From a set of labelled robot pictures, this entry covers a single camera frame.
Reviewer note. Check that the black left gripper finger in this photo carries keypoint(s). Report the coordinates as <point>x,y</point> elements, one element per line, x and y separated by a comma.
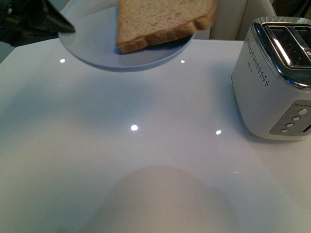
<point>24,22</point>

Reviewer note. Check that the light blue round plate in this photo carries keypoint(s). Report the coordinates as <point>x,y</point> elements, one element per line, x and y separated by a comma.
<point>94,39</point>

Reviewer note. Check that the brown bread slice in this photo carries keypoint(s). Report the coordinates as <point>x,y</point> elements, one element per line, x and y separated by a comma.
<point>143,23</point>

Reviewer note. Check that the beige chair right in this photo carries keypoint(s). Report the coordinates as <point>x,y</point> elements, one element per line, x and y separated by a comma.
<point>233,17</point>

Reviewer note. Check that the white chrome toaster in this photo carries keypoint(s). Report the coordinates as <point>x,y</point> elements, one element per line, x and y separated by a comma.
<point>272,78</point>

